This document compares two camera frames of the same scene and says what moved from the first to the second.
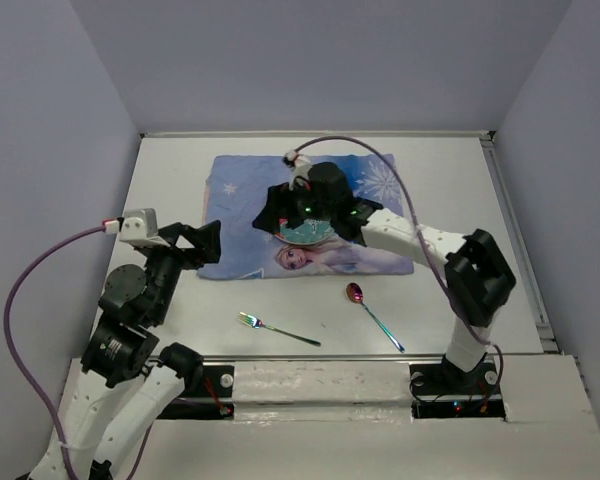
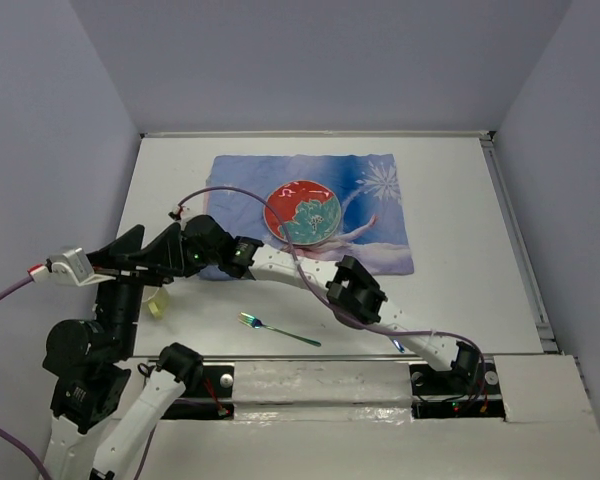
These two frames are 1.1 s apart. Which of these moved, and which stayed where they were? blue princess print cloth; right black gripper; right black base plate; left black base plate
Moved: right black gripper
Stayed: blue princess print cloth; left black base plate; right black base plate
